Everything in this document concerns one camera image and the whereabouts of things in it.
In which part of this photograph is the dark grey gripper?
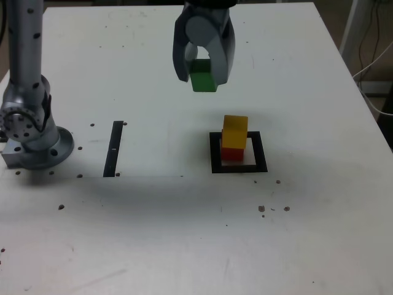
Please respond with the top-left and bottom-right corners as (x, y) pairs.
(172, 6), (237, 87)

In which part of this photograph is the green cube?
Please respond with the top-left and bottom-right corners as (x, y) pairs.
(189, 59), (219, 93)

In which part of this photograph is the yellow cube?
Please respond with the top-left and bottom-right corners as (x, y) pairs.
(221, 114), (249, 151)

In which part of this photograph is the red cube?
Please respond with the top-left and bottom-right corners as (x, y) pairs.
(220, 146), (246, 162)

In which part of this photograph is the black tape square outline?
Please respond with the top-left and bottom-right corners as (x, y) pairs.
(209, 131), (268, 175)

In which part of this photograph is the black tape strip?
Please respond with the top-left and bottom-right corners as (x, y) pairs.
(103, 120), (124, 178)

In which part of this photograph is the dark flat box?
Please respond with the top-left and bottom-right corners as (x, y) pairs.
(357, 80), (393, 96)

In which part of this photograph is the white metal frame leg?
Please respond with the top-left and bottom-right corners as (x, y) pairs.
(339, 0), (371, 58)

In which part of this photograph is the white cable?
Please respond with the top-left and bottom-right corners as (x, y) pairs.
(352, 39), (393, 117)

